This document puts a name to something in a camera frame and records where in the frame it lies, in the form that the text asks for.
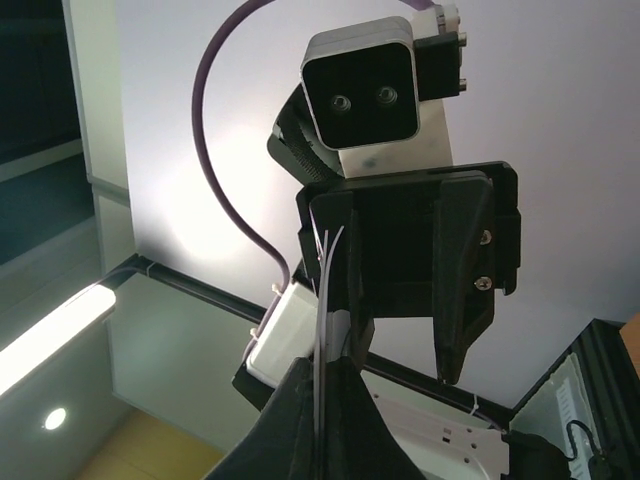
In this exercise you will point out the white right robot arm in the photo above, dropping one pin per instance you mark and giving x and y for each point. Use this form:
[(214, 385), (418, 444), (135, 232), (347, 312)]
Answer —
[(520, 456)]

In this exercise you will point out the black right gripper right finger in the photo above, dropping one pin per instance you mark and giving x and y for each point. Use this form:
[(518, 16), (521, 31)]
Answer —
[(357, 442)]

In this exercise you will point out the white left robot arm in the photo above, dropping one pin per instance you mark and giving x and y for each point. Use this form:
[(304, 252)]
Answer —
[(435, 243)]

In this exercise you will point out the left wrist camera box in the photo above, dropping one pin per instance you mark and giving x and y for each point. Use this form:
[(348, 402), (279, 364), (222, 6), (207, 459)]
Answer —
[(364, 83)]

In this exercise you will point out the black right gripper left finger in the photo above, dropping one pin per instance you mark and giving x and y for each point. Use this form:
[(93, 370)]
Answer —
[(281, 443)]

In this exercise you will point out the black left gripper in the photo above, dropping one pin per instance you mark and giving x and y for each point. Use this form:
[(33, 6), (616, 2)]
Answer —
[(433, 243)]

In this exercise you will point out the black aluminium table frame rail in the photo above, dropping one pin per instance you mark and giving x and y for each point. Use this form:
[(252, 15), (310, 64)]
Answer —
[(289, 333)]

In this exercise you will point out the ceiling light bar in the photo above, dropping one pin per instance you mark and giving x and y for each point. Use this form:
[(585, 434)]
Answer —
[(50, 334)]

